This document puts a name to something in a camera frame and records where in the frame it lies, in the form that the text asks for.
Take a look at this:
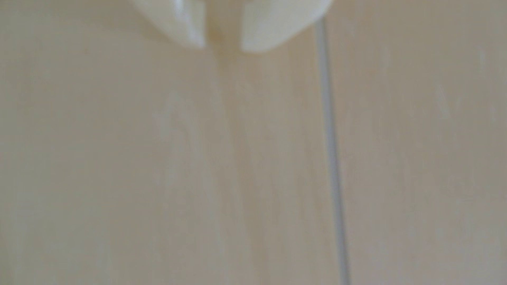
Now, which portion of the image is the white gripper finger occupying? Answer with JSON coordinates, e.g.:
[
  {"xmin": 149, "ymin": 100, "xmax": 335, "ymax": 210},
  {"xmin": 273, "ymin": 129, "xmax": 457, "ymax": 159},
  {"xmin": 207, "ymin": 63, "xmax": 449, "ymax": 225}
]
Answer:
[
  {"xmin": 131, "ymin": 0, "xmax": 207, "ymax": 49},
  {"xmin": 239, "ymin": 0, "xmax": 334, "ymax": 53}
]

